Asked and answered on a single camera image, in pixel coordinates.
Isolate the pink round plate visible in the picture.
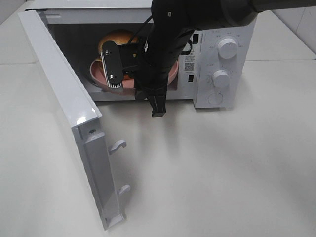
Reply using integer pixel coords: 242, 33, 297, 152
89, 58, 179, 92

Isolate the white microwave oven body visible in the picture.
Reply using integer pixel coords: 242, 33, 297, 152
26, 0, 254, 108

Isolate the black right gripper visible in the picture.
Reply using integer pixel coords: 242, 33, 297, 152
101, 25, 194, 117

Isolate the white timer knob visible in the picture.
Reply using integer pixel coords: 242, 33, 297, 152
211, 70, 230, 88

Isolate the white microwave door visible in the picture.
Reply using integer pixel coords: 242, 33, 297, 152
18, 10, 130, 230

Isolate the round door release button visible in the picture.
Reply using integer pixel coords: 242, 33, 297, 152
208, 93, 223, 105

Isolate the warning label sticker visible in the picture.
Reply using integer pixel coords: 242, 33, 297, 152
180, 47, 197, 73

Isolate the upper white power knob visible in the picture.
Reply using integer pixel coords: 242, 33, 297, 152
217, 38, 238, 59

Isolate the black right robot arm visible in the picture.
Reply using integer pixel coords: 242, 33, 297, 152
101, 0, 316, 117

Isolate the burger with sesame-free bun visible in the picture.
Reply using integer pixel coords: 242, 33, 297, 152
96, 30, 134, 74

